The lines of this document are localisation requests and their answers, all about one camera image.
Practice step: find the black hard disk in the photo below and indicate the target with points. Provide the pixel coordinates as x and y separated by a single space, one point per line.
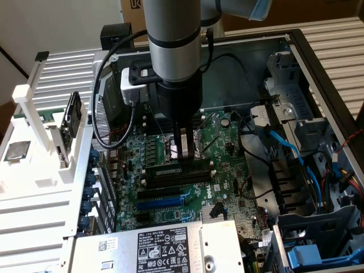
72 113

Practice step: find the green Dell motherboard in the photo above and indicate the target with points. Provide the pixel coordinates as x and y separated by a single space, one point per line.
221 176

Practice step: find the small black box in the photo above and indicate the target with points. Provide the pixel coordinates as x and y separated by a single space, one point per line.
116 35

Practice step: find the white parts rack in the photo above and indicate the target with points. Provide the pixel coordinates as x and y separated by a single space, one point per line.
37 204

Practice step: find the CPU socket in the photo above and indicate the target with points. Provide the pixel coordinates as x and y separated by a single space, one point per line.
170 145

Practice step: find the silver CPU chip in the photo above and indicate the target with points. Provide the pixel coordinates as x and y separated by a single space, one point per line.
17 151

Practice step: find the silver coin battery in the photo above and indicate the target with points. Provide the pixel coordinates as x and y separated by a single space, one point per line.
225 122

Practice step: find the silver chipset heat sink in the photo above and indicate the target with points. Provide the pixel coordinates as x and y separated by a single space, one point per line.
214 211

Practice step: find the brown cardboard box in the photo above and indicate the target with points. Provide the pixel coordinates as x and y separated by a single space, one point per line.
312 11

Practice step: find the open black PC case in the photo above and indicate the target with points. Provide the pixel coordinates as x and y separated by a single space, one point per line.
312 85

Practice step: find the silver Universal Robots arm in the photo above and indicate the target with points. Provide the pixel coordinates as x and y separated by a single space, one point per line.
170 39

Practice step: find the blue expansion slot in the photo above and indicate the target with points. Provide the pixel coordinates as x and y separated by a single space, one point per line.
159 203

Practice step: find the metal locking lever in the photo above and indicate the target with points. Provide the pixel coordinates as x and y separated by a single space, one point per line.
209 133

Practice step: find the blue plastic drive latch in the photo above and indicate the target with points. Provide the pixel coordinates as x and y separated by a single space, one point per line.
307 254

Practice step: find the graphics card with bracket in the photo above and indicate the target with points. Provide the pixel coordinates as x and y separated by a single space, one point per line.
63 148

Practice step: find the black RAM slot bank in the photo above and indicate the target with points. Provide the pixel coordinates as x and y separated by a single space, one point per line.
176 179

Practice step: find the grey power supply unit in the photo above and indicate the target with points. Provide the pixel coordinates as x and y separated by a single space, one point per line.
159 250

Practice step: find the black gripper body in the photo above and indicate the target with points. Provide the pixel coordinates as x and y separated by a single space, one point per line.
179 96

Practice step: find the black expansion slot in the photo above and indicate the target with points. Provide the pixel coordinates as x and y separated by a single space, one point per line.
159 192

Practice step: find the grey metal disk bay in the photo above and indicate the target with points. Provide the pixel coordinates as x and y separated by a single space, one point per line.
293 91

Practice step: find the green RAM stick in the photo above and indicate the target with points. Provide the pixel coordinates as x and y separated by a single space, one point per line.
165 170
51 116

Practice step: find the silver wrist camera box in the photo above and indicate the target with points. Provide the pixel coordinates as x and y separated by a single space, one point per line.
133 88

